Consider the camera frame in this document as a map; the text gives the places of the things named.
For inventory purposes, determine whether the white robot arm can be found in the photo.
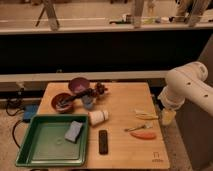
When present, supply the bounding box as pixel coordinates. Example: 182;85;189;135
158;61;213;126

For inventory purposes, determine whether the green plastic tray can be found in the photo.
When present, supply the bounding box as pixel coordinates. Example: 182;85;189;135
15;114;89;168

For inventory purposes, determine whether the orange carrot toy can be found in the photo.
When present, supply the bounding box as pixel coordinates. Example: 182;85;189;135
130;132;157;140

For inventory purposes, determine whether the black remote control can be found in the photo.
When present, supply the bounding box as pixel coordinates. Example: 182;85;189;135
99;130;108;155

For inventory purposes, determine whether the white paper cup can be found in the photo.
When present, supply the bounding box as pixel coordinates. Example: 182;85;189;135
89;110;109;126

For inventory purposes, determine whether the dark red grape toy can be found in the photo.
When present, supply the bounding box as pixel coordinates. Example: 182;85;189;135
95;82;107;97

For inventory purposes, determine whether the blue cup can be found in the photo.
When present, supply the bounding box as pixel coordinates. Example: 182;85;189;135
82;95;94;110

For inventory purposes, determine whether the purple bowl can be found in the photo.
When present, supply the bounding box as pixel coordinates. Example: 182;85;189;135
68;77;90;94

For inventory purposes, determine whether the blue sponge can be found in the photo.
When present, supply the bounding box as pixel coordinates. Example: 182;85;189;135
65;121;83;142

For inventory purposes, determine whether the black ladle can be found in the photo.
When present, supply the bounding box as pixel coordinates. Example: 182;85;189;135
57;88;93;107

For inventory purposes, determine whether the dark red bowl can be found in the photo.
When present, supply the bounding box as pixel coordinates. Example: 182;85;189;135
51;93;74;113

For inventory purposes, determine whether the blue box on floor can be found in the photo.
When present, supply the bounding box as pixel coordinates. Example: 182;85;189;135
23;105;38;123

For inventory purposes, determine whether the black cable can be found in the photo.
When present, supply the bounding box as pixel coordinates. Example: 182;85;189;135
5;87;26;117

